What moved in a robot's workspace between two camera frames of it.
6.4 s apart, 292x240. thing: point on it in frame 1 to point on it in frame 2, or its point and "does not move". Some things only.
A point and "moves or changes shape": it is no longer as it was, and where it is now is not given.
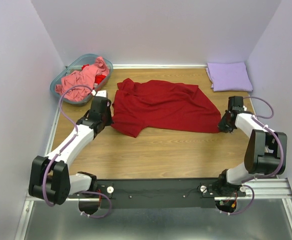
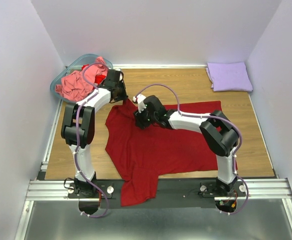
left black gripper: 109,121 to 124,96
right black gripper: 222,128 to 139,121
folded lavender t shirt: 229,77 does not move
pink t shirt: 86,77 does not move
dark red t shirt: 140,107 moves or changes shape
